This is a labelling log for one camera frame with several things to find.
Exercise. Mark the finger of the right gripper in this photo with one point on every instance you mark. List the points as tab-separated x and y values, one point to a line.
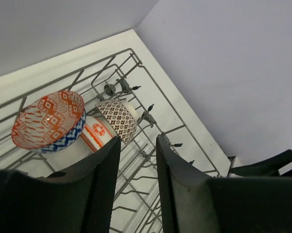
268	167

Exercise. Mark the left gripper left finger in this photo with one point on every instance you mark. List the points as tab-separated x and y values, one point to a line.
77	199

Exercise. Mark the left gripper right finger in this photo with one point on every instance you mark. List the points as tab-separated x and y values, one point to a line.
194	202

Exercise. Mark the grey wire dish rack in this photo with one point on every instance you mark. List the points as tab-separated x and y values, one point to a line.
160	110

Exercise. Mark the orange floral bowl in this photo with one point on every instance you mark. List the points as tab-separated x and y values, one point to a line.
97	132

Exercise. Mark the red patterned bowl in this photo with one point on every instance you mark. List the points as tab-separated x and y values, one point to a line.
50	124

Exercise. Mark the grey patterned bowl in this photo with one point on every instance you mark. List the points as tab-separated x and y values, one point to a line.
121	116

